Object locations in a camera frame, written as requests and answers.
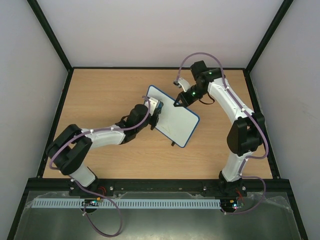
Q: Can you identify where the black frame post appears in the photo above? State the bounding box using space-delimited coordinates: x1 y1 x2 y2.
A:
26 0 73 73
246 0 295 73

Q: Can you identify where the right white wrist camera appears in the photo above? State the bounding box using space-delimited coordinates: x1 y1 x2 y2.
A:
173 77 191 92

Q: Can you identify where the right black frame post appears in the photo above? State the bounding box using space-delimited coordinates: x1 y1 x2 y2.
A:
246 0 295 73

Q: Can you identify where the blue whiteboard eraser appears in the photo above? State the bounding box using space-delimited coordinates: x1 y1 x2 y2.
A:
156 101 163 111

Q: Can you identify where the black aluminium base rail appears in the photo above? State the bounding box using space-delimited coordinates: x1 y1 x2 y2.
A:
25 177 292 198

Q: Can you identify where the controller circuit board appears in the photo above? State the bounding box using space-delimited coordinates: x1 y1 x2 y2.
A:
220 199 245 211
81 198 104 207

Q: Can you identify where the left black frame post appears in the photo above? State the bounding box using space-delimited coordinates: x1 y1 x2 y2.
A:
26 0 73 73

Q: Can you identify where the light blue slotted cable duct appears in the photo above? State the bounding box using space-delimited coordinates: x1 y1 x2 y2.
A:
31 198 221 210

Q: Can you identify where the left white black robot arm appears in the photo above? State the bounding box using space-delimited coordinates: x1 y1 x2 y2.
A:
46 99 163 195

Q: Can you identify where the right controller circuit board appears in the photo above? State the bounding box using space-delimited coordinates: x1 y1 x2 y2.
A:
220 199 245 211

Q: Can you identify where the left controller circuit board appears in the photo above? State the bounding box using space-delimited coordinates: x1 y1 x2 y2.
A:
81 198 104 207

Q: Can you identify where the small blue-framed whiteboard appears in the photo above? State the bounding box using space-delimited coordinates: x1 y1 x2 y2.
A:
144 85 200 148

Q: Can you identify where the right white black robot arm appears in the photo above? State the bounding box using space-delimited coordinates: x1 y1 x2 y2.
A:
173 60 266 197

